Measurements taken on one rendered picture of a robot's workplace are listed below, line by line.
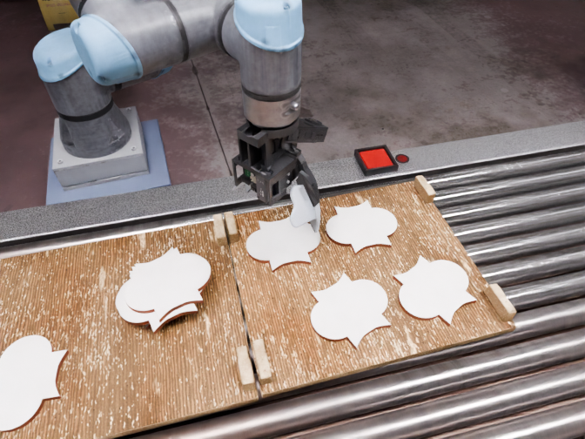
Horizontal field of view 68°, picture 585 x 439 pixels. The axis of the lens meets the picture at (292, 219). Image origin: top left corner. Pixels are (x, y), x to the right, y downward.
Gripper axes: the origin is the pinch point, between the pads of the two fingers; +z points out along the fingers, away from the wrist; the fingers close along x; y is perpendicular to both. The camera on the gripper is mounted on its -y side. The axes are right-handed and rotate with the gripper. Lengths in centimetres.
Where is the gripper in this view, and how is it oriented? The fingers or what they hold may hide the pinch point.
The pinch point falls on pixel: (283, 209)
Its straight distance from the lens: 73.6
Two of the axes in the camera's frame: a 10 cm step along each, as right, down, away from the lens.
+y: -6.2, 5.8, -5.3
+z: -0.1, 6.7, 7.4
